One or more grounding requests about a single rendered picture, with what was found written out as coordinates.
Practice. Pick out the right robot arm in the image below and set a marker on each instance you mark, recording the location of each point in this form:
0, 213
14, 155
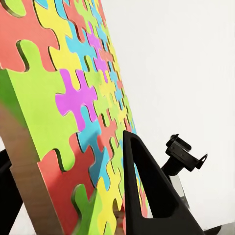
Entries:
178, 150

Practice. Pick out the desk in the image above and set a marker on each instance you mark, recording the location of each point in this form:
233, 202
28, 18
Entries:
22, 224

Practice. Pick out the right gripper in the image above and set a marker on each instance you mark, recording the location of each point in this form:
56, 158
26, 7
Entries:
179, 158

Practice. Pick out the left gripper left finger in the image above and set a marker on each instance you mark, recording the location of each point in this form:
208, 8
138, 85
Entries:
10, 199

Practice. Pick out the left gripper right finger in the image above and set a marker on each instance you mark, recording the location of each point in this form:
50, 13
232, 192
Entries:
170, 214

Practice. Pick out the jigsaw puzzle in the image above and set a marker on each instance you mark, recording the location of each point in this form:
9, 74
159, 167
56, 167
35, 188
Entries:
63, 110

